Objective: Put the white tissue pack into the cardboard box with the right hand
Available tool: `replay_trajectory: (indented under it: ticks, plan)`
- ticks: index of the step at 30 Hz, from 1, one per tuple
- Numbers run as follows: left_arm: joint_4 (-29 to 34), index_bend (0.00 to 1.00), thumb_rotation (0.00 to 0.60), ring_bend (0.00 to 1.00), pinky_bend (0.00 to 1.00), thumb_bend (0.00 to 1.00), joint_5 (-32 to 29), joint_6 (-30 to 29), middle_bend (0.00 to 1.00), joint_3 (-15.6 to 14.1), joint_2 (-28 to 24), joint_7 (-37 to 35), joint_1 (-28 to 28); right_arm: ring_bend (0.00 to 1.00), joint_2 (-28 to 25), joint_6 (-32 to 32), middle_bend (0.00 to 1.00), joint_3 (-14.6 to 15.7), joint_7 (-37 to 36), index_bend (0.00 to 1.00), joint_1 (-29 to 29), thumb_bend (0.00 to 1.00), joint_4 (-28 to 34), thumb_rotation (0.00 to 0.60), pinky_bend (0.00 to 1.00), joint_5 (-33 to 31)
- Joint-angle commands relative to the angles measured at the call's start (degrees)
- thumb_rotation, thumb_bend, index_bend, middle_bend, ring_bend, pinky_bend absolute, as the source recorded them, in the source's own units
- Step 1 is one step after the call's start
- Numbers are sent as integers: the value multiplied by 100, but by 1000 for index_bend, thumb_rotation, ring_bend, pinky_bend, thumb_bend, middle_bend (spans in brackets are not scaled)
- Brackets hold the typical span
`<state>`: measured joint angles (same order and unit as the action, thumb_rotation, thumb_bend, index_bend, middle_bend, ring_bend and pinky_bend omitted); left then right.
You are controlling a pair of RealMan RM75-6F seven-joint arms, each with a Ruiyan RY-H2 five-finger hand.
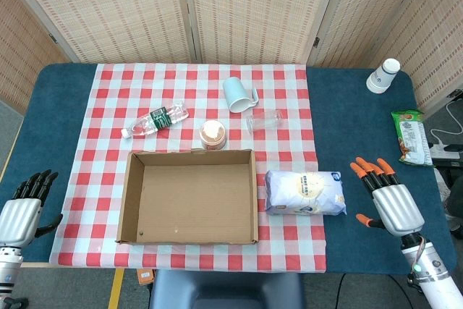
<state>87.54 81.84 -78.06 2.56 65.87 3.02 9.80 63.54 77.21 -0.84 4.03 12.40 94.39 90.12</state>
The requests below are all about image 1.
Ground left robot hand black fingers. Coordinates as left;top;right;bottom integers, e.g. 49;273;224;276
0;169;64;249

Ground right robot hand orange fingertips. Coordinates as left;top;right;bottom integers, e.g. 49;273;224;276
349;156;425;234

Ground white tissue pack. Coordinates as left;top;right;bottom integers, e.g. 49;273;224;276
264;169;347;216

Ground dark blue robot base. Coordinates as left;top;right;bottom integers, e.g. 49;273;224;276
148;268;305;309

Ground red-white checkered tablecloth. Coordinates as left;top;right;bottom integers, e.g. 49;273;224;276
48;63;328;274

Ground orange small box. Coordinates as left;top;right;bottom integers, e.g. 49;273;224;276
136;268;156;285

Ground brown cardboard box tray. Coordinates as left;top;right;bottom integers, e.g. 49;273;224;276
116;148;260;246

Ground blue table cover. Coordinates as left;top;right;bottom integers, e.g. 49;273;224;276
0;62;457;276

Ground green snack bag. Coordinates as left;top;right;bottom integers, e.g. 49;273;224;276
391;109;434;167

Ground white power strip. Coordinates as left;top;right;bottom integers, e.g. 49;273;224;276
428;143;462;160

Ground white paper cup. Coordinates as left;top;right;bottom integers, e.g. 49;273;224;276
365;57;402;94

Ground clear drinking glass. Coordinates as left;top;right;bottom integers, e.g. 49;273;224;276
245;109;284;134

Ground clear plastic water bottle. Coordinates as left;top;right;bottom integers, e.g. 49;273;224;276
121;101;190;140

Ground light blue plastic mug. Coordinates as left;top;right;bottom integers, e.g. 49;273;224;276
221;76;260;114

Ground brown lidded snack cup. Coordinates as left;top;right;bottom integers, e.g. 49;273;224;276
199;119;227;151

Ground woven folding screen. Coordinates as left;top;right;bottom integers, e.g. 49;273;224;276
0;0;463;117

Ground white cable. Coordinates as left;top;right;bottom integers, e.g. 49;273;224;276
428;99;463;148

